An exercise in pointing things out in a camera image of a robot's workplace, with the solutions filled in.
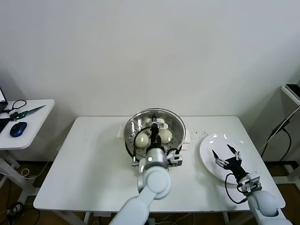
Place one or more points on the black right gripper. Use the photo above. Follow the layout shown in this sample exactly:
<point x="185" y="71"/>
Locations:
<point x="236" y="167"/>

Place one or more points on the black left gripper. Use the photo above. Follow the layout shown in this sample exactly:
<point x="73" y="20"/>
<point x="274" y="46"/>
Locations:
<point x="155" y="145"/>

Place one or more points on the white steamed baozi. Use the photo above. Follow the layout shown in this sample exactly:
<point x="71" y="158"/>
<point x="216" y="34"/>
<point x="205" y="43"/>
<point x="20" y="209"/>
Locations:
<point x="166" y="136"/>
<point x="141" y="140"/>

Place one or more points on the round glass pot lid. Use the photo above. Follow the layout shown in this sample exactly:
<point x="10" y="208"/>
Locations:
<point x="173" y="126"/>

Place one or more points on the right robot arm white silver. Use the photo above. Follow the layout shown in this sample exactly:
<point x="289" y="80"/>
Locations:
<point x="262" y="204"/>

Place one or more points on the steel steamer pot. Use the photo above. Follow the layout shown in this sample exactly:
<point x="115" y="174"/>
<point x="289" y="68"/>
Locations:
<point x="187" y="138"/>

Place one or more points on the stainless steel steamer basket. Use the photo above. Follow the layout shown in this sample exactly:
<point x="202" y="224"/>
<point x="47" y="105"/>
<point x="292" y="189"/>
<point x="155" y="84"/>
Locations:
<point x="128" y="150"/>

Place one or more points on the large white plate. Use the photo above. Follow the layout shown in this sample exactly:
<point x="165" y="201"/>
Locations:
<point x="206" y="150"/>

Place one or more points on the black phone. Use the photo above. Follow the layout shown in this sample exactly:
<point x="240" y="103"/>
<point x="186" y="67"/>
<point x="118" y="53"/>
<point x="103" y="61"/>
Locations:
<point x="293" y="90"/>

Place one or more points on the white side table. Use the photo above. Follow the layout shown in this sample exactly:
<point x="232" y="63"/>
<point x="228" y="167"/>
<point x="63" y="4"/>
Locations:
<point x="35" y="131"/>

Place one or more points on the green pointed tool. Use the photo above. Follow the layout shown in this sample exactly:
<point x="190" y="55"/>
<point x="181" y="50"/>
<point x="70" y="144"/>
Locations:
<point x="20" y="114"/>

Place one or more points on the blue computer mouse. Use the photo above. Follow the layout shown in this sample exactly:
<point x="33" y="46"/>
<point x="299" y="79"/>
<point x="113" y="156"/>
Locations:
<point x="18" y="129"/>

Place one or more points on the flat black pad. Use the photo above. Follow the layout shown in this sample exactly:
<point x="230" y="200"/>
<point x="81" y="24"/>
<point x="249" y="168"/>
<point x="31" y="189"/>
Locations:
<point x="2" y="123"/>

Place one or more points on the black laptop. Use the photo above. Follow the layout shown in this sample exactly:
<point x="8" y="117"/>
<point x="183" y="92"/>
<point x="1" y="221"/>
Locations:
<point x="2" y="96"/>

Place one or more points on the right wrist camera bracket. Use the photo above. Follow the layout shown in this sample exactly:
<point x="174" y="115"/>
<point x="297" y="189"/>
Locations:
<point x="252" y="181"/>

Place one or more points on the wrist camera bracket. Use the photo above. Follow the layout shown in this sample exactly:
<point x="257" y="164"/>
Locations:
<point x="175" y="160"/>
<point x="252" y="181"/>

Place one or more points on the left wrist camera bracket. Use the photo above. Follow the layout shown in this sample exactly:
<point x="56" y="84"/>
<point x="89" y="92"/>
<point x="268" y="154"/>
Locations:
<point x="175" y="160"/>

